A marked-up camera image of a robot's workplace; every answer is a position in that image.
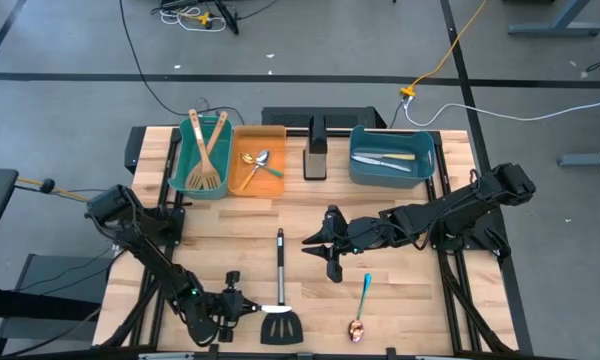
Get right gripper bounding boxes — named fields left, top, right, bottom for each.
left=300, top=203, right=389, bottom=285

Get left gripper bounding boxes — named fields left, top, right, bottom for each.
left=206, top=270, right=264, bottom=344

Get black slotted turner spatula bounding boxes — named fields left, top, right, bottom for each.
left=259, top=227, right=305, bottom=347

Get gold-handled silver spoon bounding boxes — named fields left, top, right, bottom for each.
left=235, top=148, right=272, bottom=194

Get green-handled gold spoon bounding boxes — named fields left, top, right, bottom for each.
left=238, top=151, right=286, bottom=180

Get gold-handled table knife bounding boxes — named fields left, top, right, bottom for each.
left=351, top=151, right=418, bottom=163

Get wooden slotted spoon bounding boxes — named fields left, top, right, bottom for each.
left=188, top=108, right=223, bottom=191

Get orange translucent tray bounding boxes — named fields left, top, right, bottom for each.
left=227, top=124, right=288, bottom=198

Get metal box grater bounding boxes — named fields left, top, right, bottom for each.
left=302, top=114, right=329, bottom=182

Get blue plastic bin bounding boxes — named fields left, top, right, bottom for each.
left=348, top=124, right=438, bottom=191

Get green plastic bin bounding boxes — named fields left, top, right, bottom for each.
left=167, top=114, right=235, bottom=201

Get black computer case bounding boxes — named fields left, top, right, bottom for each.
left=260, top=105, right=388, bottom=130

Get small black box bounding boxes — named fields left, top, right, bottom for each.
left=123, top=125, right=148, bottom=176

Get black bar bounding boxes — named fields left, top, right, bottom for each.
left=0, top=286, right=102, bottom=322

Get grey desk foot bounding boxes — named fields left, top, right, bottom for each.
left=506, top=0, right=600, bottom=38
left=556, top=151, right=600, bottom=169

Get yellow extension cable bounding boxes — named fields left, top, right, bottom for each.
left=398, top=0, right=489, bottom=100

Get black knob on yellow cord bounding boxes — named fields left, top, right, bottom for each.
left=15, top=175, right=92, bottom=203

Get white floor cable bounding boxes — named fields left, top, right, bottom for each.
left=402, top=93, right=600, bottom=128

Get white coiled cable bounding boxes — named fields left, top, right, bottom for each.
left=158, top=5, right=228, bottom=34

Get black floor cable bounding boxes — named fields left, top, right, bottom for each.
left=118, top=0, right=247, bottom=126

